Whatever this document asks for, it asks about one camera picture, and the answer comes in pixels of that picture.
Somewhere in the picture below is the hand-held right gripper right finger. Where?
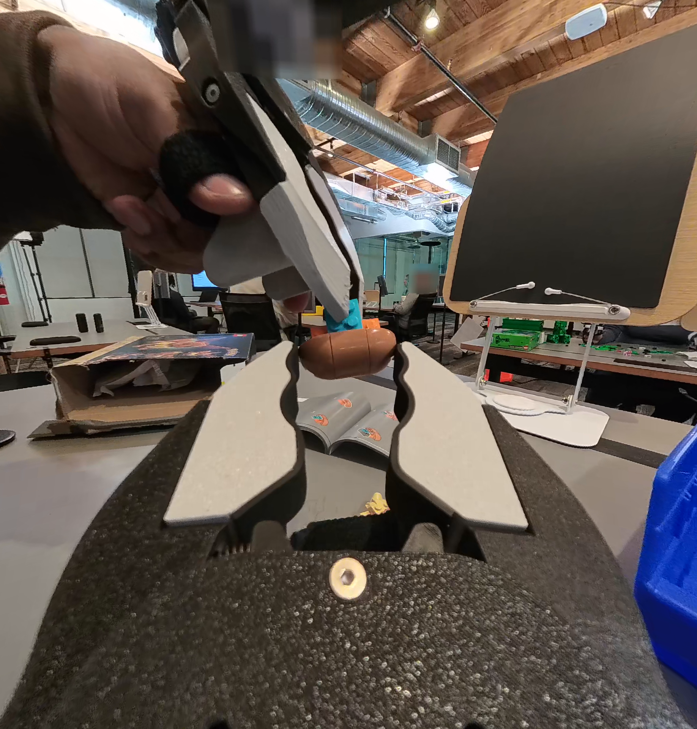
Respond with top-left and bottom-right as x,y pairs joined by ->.
385,342 -> 528,533

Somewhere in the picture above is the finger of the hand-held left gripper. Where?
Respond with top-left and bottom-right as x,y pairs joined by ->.
303,154 -> 365,303
243,91 -> 354,323

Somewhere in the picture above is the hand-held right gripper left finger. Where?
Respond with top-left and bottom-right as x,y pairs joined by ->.
163,341 -> 308,527

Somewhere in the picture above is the teal square brick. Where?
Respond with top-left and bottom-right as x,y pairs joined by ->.
325,296 -> 364,335

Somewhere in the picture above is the small brown curved brick assembly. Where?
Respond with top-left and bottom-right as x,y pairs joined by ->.
299,319 -> 397,380

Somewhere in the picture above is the person's left forearm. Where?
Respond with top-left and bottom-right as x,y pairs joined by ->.
0,8 -> 121,268

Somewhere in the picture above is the grey desk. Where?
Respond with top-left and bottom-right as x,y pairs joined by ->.
0,370 -> 697,729

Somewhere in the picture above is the person's left hand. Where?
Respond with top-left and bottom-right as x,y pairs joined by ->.
38,25 -> 315,314

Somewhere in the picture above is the black office chair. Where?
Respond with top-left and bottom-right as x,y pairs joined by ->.
219,290 -> 282,349

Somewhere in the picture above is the grey instruction booklet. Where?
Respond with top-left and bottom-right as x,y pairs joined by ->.
296,393 -> 402,458

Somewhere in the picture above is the printed cardboard toy box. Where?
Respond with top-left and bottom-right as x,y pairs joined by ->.
30,333 -> 255,437

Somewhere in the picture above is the green toy box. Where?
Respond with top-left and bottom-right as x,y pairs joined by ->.
491,329 -> 546,352

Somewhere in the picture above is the white phone stand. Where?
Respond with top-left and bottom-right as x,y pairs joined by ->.
136,270 -> 168,329

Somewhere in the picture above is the grey side table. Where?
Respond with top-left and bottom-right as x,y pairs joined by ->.
9,319 -> 191,355

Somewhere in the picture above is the blue storage bin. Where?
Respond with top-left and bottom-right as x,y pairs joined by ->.
635,407 -> 697,681

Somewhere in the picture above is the wooden book stand white base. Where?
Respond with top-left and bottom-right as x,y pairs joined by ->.
442,54 -> 697,449

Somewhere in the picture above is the white ceiling device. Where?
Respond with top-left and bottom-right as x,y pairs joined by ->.
565,3 -> 609,41

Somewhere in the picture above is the metal air duct with vent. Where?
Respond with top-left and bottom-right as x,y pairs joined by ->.
294,80 -> 475,197

